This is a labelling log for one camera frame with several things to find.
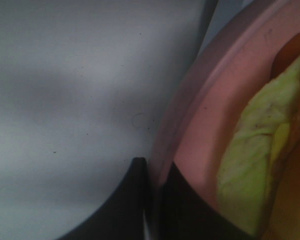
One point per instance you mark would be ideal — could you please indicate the white microwave oven body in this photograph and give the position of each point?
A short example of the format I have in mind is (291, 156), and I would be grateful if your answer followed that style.
(83, 87)

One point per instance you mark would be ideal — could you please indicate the pink round plate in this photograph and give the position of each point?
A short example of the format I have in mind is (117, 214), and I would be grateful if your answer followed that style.
(231, 67)

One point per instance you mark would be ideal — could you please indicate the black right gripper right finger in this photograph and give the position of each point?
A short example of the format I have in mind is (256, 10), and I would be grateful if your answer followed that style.
(185, 216)

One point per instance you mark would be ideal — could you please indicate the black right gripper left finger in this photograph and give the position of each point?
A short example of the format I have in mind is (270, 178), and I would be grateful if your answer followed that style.
(121, 216)

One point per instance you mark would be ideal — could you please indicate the sandwich with lettuce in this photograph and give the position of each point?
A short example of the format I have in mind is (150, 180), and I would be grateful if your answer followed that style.
(258, 180)

